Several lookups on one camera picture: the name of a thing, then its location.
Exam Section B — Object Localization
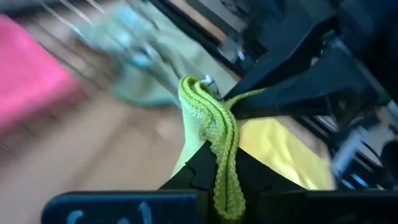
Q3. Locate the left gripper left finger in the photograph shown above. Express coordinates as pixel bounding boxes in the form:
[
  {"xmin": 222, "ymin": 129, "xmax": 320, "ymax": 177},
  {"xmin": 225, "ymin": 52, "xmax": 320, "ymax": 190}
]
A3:
[{"xmin": 159, "ymin": 140, "xmax": 218, "ymax": 192}]

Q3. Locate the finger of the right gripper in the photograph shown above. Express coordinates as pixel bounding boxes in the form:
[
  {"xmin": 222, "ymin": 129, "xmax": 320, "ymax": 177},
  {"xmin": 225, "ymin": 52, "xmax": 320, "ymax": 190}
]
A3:
[
  {"xmin": 231, "ymin": 49, "xmax": 371, "ymax": 121},
  {"xmin": 223, "ymin": 18, "xmax": 340, "ymax": 101}
]

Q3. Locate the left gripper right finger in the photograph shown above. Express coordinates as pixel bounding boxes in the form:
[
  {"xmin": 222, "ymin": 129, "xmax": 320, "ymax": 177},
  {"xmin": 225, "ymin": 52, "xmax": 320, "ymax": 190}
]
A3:
[{"xmin": 236, "ymin": 147, "xmax": 305, "ymax": 200}]

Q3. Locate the yellow microfiber towel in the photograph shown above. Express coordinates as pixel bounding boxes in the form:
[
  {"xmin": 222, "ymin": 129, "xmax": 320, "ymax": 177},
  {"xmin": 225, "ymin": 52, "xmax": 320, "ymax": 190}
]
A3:
[{"xmin": 238, "ymin": 116, "xmax": 337, "ymax": 191}]

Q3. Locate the lime green microfiber towel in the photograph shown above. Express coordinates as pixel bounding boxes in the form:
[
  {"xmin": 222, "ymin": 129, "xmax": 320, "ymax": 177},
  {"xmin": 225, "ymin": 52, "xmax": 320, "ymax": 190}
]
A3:
[{"xmin": 170, "ymin": 74, "xmax": 270, "ymax": 222}]

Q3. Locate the mint towel with teal edge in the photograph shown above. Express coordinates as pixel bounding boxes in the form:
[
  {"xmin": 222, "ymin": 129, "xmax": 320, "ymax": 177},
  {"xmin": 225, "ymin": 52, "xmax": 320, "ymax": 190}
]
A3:
[{"xmin": 74, "ymin": 2, "xmax": 237, "ymax": 108}]

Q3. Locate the pink microfiber towel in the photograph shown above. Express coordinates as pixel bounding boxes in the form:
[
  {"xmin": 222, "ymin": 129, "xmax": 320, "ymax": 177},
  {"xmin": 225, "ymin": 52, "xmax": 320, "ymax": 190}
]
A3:
[{"xmin": 0, "ymin": 14, "xmax": 85, "ymax": 134}]

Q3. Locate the black table edge rail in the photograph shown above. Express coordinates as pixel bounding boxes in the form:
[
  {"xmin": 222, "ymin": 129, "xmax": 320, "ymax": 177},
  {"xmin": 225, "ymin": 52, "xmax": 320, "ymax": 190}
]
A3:
[{"xmin": 149, "ymin": 0, "xmax": 398, "ymax": 190}]

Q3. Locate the black wire basket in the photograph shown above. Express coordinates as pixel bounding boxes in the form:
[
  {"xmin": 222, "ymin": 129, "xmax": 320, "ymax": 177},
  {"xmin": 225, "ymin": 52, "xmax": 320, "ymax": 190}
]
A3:
[{"xmin": 0, "ymin": 0, "xmax": 200, "ymax": 103}]

